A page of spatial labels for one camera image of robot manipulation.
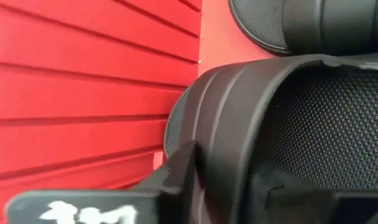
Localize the red plastic bin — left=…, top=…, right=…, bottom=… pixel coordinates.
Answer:
left=0, top=0, right=285, bottom=224

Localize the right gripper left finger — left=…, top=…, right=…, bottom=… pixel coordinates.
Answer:
left=4, top=139, right=198, bottom=224

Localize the black rubber slide sandal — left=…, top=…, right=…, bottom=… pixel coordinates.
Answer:
left=162, top=52, right=378, bottom=224
left=228, top=0, right=378, bottom=58

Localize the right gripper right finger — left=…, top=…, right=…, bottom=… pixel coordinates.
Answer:
left=263, top=183, right=378, bottom=224

